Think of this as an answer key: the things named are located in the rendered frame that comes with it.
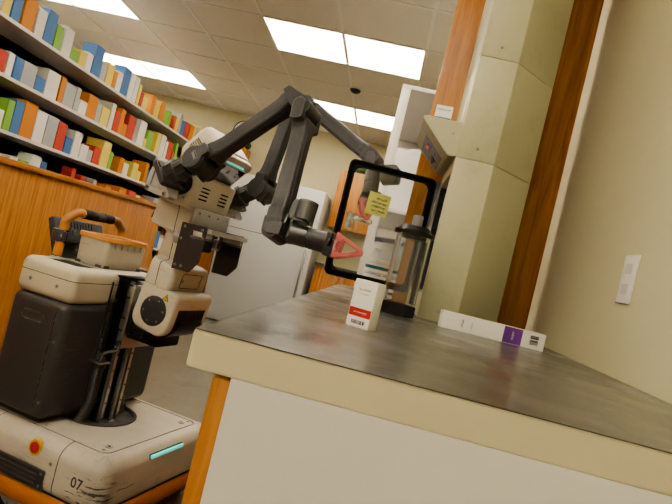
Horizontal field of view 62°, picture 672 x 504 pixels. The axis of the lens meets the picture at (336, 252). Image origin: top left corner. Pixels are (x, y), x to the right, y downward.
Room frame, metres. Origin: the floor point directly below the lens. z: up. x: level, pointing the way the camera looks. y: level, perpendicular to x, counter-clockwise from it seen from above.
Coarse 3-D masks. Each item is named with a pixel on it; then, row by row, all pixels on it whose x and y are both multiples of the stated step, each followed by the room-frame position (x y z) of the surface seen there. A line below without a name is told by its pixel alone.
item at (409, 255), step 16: (400, 240) 1.45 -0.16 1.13; (416, 240) 1.44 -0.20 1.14; (432, 240) 1.45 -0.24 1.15; (400, 256) 1.44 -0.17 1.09; (416, 256) 1.44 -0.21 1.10; (400, 272) 1.44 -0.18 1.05; (416, 272) 1.44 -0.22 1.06; (400, 288) 1.44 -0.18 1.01; (416, 288) 1.45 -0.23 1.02; (400, 304) 1.44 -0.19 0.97
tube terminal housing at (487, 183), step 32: (480, 64) 1.57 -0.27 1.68; (512, 64) 1.57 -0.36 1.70; (480, 96) 1.57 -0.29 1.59; (512, 96) 1.57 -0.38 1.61; (544, 96) 1.67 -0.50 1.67; (480, 128) 1.57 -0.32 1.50; (512, 128) 1.59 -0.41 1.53; (480, 160) 1.57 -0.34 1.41; (512, 160) 1.62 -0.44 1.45; (448, 192) 1.57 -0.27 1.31; (480, 192) 1.57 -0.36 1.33; (512, 192) 1.64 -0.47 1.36; (448, 224) 1.57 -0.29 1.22; (480, 224) 1.57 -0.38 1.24; (512, 224) 1.67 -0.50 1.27; (448, 256) 1.57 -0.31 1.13; (480, 256) 1.59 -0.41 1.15; (448, 288) 1.57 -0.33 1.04; (480, 288) 1.61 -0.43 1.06
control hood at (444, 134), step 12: (432, 120) 1.58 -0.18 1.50; (444, 120) 1.58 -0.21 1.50; (420, 132) 1.74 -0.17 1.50; (432, 132) 1.59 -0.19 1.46; (444, 132) 1.58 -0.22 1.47; (456, 132) 1.57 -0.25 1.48; (420, 144) 1.85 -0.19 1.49; (432, 144) 1.68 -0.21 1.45; (444, 144) 1.58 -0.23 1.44; (456, 144) 1.57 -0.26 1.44; (444, 156) 1.62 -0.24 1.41; (432, 168) 1.89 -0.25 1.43; (444, 168) 1.77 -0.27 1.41
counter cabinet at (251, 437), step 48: (240, 384) 0.56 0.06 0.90; (240, 432) 0.56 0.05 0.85; (288, 432) 0.55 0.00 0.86; (336, 432) 0.55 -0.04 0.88; (384, 432) 0.54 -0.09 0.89; (432, 432) 0.54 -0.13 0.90; (192, 480) 0.56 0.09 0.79; (240, 480) 0.56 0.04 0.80; (288, 480) 0.55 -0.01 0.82; (336, 480) 0.55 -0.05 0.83; (384, 480) 0.54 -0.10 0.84; (432, 480) 0.54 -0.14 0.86; (480, 480) 0.54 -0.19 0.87; (528, 480) 0.53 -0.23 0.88; (576, 480) 0.53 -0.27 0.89
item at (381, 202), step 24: (360, 168) 1.86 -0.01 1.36; (360, 192) 1.86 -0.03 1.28; (384, 192) 1.87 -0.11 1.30; (408, 192) 1.87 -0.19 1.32; (360, 216) 1.86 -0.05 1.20; (384, 216) 1.87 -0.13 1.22; (408, 216) 1.88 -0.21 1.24; (360, 240) 1.86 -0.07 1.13; (384, 240) 1.87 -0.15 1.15; (336, 264) 1.86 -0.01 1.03; (360, 264) 1.87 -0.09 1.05; (384, 264) 1.87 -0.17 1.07
